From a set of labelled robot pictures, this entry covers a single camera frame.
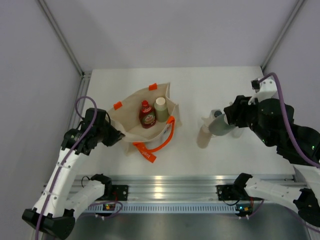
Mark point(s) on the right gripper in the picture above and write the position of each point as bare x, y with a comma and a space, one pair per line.
235, 112

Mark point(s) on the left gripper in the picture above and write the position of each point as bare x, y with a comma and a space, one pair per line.
116, 135

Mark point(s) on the grey-green pump bottle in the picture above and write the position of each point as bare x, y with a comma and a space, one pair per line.
220, 126

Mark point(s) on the cream canvas tote bag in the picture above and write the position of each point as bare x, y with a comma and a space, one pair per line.
125, 117

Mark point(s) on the red dish soap bottle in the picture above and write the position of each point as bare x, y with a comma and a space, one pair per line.
147, 115

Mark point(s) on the beige pump bottle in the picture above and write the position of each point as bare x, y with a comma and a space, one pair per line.
204, 135

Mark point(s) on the pale green bottle beige cap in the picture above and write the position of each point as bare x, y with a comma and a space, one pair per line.
161, 109

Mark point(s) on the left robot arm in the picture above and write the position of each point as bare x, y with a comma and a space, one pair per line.
55, 213

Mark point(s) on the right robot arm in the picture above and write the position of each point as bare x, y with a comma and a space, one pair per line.
274, 125

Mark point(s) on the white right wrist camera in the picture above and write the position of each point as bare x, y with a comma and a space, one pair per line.
263, 90

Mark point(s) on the left aluminium frame post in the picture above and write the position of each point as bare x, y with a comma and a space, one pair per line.
60, 35

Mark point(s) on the aluminium frame post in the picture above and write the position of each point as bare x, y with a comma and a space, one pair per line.
289, 21
60, 35

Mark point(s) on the aluminium rail base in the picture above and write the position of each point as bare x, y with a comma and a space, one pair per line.
178, 194

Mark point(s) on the right aluminium frame post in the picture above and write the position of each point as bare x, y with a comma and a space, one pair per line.
289, 21

